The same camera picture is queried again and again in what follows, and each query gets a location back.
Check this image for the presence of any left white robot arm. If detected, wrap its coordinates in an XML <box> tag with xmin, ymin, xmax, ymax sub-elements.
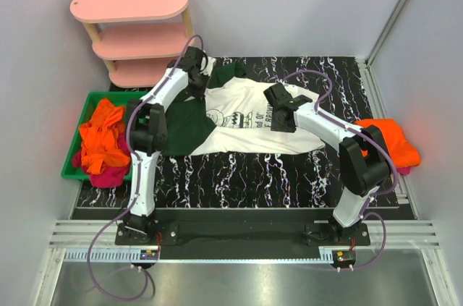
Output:
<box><xmin>124</xmin><ymin>46</ymin><xmax>213</xmax><ymax>217</ymax></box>

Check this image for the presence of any orange folded t-shirt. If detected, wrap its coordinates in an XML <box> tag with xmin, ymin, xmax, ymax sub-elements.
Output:
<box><xmin>355</xmin><ymin>119</ymin><xmax>421</xmax><ymax>168</ymax></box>

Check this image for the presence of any pink three-tier wooden shelf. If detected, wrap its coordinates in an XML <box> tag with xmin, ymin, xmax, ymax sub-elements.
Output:
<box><xmin>69</xmin><ymin>0</ymin><xmax>194</xmax><ymax>88</ymax></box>

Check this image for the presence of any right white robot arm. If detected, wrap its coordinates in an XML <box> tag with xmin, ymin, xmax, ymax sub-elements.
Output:
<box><xmin>263</xmin><ymin>83</ymin><xmax>393</xmax><ymax>231</ymax></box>

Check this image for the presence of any magenta t-shirt in bin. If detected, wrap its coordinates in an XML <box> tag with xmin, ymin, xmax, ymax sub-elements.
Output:
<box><xmin>72</xmin><ymin>142</ymin><xmax>131</xmax><ymax>188</ymax></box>

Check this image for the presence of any aluminium corner frame post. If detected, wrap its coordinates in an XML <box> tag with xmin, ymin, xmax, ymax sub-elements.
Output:
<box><xmin>365</xmin><ymin>0</ymin><xmax>410</xmax><ymax>67</ymax></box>

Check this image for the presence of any magenta folded t-shirt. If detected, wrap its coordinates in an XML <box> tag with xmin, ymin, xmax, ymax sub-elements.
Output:
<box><xmin>396</xmin><ymin>166</ymin><xmax>412</xmax><ymax>175</ymax></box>

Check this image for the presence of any orange t-shirt in bin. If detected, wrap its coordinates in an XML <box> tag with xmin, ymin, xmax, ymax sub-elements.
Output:
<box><xmin>79</xmin><ymin>98</ymin><xmax>130</xmax><ymax>174</ymax></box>

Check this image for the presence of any white and green t-shirt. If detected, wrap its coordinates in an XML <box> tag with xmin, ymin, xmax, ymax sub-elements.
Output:
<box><xmin>162</xmin><ymin>59</ymin><xmax>325</xmax><ymax>156</ymax></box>

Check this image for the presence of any green plastic bin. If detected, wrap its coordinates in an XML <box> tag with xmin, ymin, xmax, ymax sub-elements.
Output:
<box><xmin>60</xmin><ymin>90</ymin><xmax>150</xmax><ymax>180</ymax></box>

